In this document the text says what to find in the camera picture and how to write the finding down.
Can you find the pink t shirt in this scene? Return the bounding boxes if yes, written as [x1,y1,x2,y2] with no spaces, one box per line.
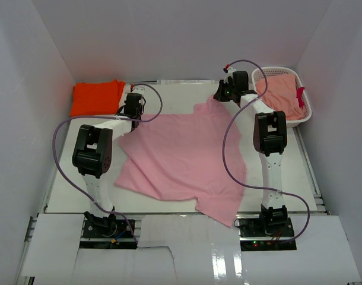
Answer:
[115,97,246,227]

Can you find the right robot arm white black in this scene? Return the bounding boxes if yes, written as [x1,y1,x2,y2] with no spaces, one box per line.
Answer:
[214,67,288,237]

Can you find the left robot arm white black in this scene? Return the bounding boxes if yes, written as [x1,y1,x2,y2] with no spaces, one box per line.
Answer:
[72,87,146,237]

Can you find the folded orange t shirt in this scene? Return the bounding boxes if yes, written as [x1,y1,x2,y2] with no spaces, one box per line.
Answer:
[69,80,125,117]

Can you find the white plastic basket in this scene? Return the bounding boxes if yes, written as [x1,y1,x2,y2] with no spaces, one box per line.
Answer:
[252,66,312,128]

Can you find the peach t shirt in basket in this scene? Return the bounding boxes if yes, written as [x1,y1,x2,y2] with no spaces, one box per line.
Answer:
[261,74,304,121]

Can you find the magenta cloth in basket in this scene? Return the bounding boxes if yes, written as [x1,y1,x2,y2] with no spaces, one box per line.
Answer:
[296,87,305,109]

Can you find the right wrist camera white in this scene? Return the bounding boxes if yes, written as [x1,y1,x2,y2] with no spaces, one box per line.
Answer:
[223,64,236,84]

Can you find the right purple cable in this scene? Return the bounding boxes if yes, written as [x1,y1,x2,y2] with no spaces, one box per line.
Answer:
[222,60,311,245]

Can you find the purple cable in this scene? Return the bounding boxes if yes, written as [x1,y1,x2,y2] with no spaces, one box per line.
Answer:
[222,60,311,245]
[52,83,163,243]

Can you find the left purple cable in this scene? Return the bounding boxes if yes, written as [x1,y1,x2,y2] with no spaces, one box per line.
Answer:
[52,83,163,243]

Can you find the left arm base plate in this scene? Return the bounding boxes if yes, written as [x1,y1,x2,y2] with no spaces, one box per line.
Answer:
[80,220,137,250]

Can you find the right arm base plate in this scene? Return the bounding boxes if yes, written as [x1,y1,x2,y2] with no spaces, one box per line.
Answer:
[234,218,297,252]

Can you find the aluminium frame rail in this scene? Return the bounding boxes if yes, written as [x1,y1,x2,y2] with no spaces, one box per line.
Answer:
[16,215,41,283]

